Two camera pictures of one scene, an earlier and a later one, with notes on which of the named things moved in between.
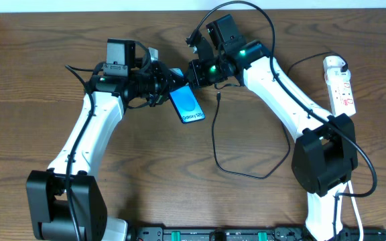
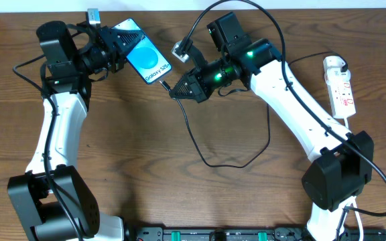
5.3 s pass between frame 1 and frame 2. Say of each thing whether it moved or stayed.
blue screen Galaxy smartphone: moved
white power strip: stayed
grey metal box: moved
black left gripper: moved
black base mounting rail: stayed
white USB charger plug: stayed
